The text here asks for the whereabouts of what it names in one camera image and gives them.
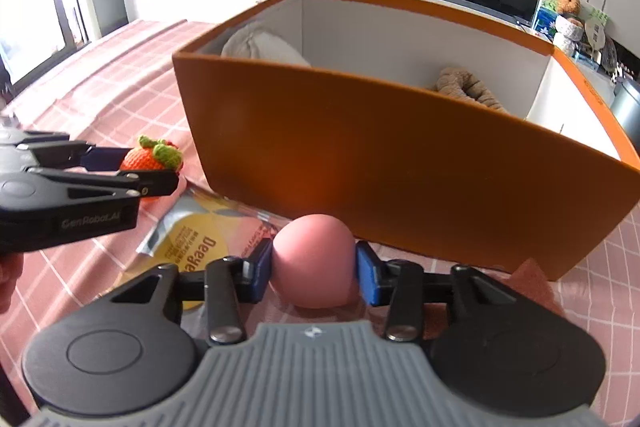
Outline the pink sponge cloth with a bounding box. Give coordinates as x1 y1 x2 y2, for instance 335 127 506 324
500 257 556 303

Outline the crochet strawberry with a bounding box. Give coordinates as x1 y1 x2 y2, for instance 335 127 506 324
120 136 185 172

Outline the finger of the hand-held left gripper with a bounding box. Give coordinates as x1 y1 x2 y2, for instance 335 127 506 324
17 139 133 174
22 167 181 204

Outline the person's left hand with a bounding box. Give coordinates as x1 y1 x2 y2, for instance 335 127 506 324
0 252 26 314

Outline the brown plush toy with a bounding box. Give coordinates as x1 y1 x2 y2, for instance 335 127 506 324
427 67 511 115

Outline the silver trash can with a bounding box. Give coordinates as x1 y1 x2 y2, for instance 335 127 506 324
607 77 640 135

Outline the round white paper fan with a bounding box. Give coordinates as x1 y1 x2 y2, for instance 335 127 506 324
584 18 607 52

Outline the pink checked tablecloth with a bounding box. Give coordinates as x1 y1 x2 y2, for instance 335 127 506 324
0 19 640 408

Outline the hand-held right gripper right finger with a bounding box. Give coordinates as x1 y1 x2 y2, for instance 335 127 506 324
355 240 523 344

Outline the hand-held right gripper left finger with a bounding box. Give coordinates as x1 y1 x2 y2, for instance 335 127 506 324
107 239 275 348

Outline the decorative plate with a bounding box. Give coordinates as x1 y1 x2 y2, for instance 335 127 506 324
600 39 618 72

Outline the pink ball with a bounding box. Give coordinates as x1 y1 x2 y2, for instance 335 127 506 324
270 214 361 309

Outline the silver yellow packet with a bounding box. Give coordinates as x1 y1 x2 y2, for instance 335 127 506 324
136 192 281 315

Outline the orange cardboard box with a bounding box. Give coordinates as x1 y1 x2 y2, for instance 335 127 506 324
172 0 640 282

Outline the white ruffled pot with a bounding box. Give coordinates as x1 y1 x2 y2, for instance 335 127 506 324
552 34 576 58
554 14 585 42

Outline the green blue painting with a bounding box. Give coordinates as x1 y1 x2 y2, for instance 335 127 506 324
532 0 563 40

